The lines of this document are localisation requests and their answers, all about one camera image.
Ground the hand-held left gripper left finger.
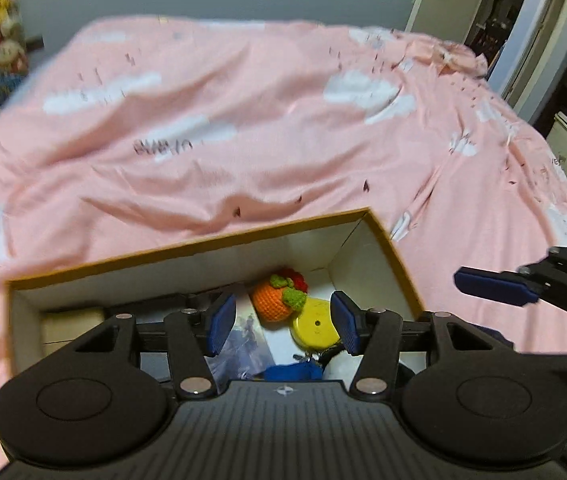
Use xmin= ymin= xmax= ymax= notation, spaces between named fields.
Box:
xmin=69 ymin=291 xmax=238 ymax=402

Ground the small brown cardboard box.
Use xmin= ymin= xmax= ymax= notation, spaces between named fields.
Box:
xmin=42 ymin=309 xmax=107 ymax=346

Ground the orange-rimmed cardboard box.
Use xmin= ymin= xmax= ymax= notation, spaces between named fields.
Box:
xmin=3 ymin=206 xmax=427 ymax=392

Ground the white door frame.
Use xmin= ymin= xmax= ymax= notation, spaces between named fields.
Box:
xmin=486 ymin=0 xmax=567 ymax=127

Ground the white round object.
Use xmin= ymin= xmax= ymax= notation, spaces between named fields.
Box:
xmin=322 ymin=351 xmax=360 ymax=382

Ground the photo card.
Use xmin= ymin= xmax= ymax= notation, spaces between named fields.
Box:
xmin=205 ymin=309 xmax=275 ymax=387

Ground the white room door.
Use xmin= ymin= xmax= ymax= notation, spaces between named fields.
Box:
xmin=403 ymin=0 xmax=497 ymax=47

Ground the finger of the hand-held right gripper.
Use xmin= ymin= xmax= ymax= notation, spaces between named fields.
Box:
xmin=453 ymin=246 xmax=567 ymax=328

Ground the pink cloud-print bedsheet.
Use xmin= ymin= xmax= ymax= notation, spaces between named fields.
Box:
xmin=0 ymin=14 xmax=567 ymax=480

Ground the blue strap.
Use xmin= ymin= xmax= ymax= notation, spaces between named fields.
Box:
xmin=262 ymin=361 xmax=325 ymax=382

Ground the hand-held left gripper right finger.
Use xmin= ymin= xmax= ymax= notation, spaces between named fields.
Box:
xmin=330 ymin=290 xmax=515 ymax=397

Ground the yellow round tape measure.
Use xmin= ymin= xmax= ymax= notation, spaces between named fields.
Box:
xmin=290 ymin=298 xmax=345 ymax=351

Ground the orange crochet fruit toy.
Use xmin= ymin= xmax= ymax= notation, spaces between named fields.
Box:
xmin=248 ymin=267 xmax=311 ymax=322

